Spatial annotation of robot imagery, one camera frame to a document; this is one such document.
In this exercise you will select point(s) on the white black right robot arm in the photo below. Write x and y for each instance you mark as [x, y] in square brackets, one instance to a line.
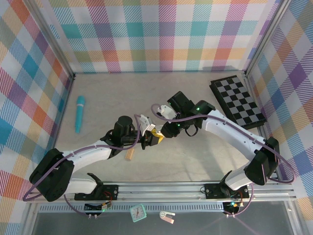
[232, 129]

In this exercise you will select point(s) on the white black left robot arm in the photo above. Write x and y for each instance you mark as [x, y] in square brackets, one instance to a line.
[93, 153]

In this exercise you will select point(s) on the small wooden block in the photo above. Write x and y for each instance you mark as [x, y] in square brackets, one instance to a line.
[129, 155]

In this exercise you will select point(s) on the teal pen with white band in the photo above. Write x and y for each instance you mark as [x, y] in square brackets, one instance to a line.
[79, 115]

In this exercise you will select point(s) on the black grey chessboard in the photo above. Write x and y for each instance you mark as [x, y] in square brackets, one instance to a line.
[239, 100]

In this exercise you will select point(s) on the mint green alarm clock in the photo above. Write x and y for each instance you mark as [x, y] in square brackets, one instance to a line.
[138, 213]

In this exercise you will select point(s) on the small black circuit module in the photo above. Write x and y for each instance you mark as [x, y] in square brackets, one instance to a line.
[231, 206]
[93, 207]

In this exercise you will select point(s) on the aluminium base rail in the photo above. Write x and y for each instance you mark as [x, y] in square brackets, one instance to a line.
[159, 189]

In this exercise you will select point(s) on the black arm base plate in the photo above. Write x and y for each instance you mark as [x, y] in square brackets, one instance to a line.
[212, 191]
[110, 192]

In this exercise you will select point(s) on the aluminium frame post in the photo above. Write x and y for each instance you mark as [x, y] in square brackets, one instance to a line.
[266, 36]
[52, 41]

